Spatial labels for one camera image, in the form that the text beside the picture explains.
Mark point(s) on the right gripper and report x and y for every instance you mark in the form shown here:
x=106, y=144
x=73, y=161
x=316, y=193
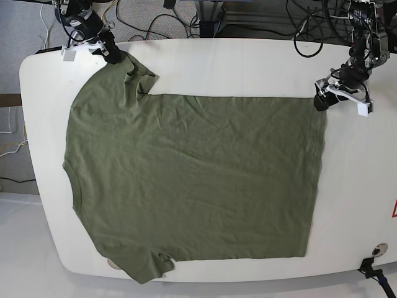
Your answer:
x=102, y=44

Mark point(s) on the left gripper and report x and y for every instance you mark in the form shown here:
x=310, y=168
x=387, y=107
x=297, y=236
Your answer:
x=347, y=83

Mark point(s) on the olive green T-shirt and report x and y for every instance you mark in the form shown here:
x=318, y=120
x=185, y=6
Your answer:
x=163, y=178

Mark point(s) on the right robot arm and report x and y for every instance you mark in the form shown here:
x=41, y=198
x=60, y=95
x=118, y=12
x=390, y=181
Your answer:
x=86, y=30

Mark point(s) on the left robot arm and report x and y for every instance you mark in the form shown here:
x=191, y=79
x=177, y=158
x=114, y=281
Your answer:
x=373, y=40

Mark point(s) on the right table grommet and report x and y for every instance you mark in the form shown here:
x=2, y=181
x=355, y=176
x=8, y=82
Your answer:
x=380, y=250

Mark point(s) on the table grommet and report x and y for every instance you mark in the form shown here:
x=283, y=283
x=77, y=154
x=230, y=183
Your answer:
x=112, y=264
x=380, y=250

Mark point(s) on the left table grommet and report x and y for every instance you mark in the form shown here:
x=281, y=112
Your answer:
x=112, y=264

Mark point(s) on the black clamp with cable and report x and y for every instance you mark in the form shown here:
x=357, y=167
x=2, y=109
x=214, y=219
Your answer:
x=377, y=274

